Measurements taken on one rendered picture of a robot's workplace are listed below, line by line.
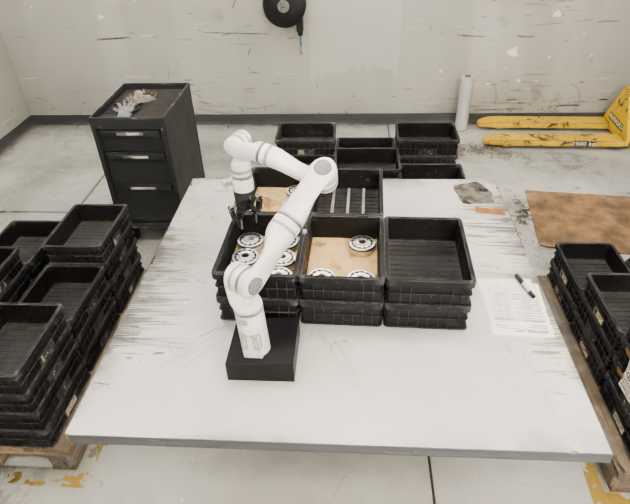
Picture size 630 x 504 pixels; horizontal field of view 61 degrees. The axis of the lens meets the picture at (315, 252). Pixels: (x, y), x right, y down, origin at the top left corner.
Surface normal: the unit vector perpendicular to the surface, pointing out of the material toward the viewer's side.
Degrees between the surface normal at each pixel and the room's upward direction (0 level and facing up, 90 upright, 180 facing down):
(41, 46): 90
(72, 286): 0
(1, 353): 0
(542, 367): 0
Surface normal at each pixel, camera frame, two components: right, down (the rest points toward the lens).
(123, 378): -0.03, -0.80
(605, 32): -0.06, 0.59
